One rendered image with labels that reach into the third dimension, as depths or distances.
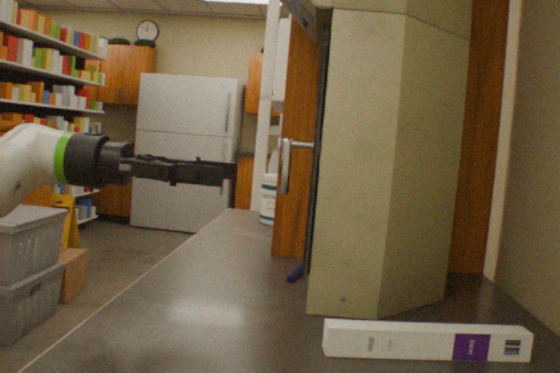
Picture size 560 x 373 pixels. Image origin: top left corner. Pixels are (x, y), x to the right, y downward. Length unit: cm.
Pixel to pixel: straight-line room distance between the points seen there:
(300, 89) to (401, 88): 40
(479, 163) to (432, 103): 37
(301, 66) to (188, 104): 473
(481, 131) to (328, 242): 54
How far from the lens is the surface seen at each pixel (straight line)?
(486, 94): 120
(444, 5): 90
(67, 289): 359
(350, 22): 79
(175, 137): 587
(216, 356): 65
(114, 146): 87
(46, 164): 89
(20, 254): 291
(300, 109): 114
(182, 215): 592
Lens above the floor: 121
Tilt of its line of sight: 3 degrees down
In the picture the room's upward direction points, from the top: 5 degrees clockwise
